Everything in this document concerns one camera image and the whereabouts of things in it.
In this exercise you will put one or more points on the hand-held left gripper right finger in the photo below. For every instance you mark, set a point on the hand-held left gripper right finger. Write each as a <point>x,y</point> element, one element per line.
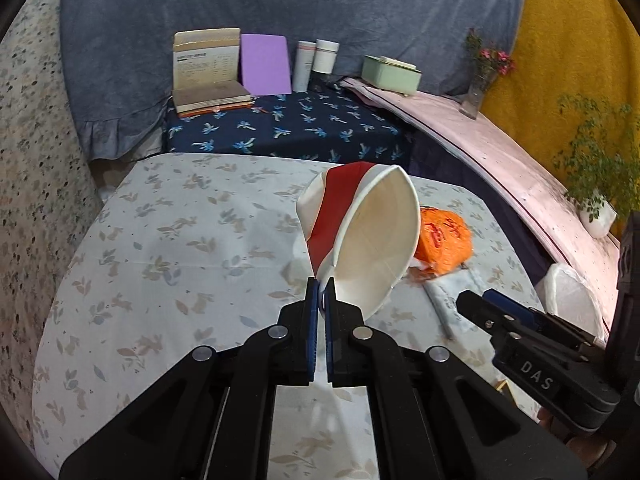
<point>328,325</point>

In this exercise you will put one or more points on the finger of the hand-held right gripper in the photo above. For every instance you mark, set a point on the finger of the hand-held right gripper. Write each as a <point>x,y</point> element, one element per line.
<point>480,310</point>
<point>505,301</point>

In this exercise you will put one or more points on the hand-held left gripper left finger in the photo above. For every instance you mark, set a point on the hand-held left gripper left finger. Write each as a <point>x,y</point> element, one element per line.
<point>312,320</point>

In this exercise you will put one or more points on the white bin with liner bag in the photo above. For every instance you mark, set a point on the white bin with liner bag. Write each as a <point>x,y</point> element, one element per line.
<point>565,285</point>

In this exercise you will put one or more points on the red white paper cup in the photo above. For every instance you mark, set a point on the red white paper cup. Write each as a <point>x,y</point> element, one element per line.
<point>380,240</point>

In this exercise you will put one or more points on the grey plastic pouch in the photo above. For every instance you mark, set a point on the grey plastic pouch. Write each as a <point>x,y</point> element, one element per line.
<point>445,300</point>

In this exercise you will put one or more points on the orange plastic bag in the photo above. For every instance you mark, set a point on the orange plastic bag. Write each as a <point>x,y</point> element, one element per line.
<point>445,245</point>

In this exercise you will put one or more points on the white plant pot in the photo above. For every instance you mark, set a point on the white plant pot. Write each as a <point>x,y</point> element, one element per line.
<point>600,220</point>

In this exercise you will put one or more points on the dark purple cloth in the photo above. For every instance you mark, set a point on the dark purple cloth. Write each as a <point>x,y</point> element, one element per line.
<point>475,185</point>

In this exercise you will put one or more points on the green leafy plant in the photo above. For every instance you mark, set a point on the green leafy plant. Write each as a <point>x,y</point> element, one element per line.
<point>600,160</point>

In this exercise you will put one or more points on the pink cloth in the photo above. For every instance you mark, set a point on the pink cloth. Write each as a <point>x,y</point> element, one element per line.
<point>500,135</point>

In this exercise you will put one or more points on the navy palm print cloth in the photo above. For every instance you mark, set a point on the navy palm print cloth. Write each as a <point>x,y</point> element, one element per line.
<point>310,130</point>

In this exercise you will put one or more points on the glass vase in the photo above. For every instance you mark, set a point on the glass vase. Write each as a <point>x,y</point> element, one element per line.
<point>474,100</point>

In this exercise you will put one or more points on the pink flower bouquet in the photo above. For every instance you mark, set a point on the pink flower bouquet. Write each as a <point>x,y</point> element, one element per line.
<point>492,55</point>

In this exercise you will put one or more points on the green tissue box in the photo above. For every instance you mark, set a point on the green tissue box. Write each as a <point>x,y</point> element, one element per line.
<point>390,75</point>

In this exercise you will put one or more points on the purple notebook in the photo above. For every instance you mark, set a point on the purple notebook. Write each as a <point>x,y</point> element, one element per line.
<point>265,65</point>

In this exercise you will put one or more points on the white cylindrical jar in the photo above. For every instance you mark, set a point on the white cylindrical jar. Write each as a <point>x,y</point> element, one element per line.
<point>325,60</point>

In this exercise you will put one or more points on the yellow cloth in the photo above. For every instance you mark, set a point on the yellow cloth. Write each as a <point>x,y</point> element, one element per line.
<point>560,35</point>

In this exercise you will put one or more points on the open cardboard box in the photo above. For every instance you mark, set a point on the open cardboard box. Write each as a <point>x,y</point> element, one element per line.
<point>205,70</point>

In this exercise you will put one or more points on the blue grey blanket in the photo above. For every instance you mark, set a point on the blue grey blanket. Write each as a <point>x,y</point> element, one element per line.
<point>150,10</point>

